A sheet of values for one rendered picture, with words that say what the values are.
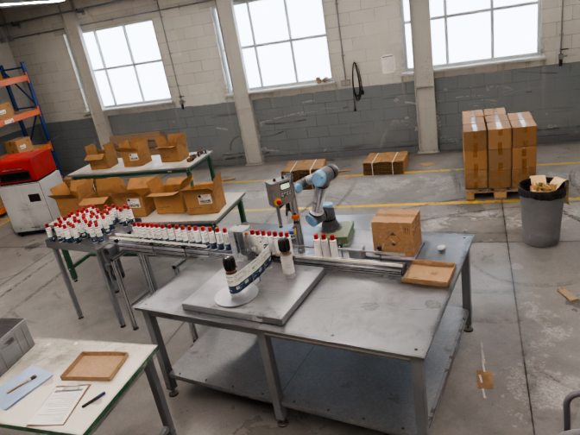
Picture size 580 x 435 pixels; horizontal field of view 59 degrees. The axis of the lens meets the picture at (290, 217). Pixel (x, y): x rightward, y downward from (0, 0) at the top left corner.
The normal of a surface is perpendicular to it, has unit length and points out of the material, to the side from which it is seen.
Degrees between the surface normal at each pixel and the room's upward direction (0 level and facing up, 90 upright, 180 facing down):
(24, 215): 90
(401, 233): 90
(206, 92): 90
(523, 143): 90
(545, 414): 0
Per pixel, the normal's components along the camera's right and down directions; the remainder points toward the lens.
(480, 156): -0.26, 0.37
